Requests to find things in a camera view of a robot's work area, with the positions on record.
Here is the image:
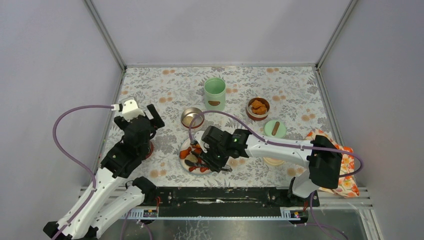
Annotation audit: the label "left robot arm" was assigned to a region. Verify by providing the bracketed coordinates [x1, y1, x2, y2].
[43, 100, 165, 240]

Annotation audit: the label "rice ball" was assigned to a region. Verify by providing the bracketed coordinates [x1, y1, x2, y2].
[183, 116, 194, 127]
[184, 159, 198, 167]

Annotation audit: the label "white plate with food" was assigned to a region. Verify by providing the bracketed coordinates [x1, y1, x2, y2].
[177, 138, 213, 176]

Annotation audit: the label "cream round lid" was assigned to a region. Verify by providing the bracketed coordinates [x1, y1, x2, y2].
[263, 157, 285, 167]

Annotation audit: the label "green lid with handle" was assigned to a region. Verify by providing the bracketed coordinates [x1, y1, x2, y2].
[263, 120, 287, 139]

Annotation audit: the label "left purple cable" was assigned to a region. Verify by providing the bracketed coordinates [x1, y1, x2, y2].
[52, 104, 121, 240]

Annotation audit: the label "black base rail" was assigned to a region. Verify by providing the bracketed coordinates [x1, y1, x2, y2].
[143, 186, 305, 211]

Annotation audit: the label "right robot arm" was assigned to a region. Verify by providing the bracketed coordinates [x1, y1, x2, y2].
[193, 125, 343, 206]

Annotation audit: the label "green cylindrical container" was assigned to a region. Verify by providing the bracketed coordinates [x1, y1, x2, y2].
[203, 77, 227, 111]

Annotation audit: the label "purple cable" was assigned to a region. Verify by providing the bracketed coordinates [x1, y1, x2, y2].
[52, 104, 121, 240]
[188, 110, 365, 179]

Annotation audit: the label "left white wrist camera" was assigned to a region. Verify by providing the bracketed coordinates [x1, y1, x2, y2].
[111, 96, 146, 122]

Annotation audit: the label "fried chicken piece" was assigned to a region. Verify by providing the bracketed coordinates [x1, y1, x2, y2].
[252, 106, 268, 115]
[250, 99, 264, 110]

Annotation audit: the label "steel bowl red band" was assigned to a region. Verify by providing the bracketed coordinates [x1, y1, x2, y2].
[245, 97, 270, 121]
[180, 107, 205, 130]

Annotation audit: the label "red round lid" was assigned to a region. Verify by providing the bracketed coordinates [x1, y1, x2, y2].
[145, 141, 154, 159]

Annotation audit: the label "red sausage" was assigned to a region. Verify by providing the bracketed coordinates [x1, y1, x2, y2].
[199, 167, 209, 173]

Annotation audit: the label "orange floral cloth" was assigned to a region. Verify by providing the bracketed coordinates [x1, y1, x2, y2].
[305, 129, 360, 198]

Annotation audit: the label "black tongs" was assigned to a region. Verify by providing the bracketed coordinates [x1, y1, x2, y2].
[184, 159, 233, 173]

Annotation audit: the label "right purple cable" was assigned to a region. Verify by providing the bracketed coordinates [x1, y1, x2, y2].
[188, 110, 365, 179]

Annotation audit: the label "orange drumstick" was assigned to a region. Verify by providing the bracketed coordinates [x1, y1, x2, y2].
[179, 146, 192, 160]

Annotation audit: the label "floral table mat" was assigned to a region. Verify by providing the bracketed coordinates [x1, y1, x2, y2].
[118, 66, 332, 187]

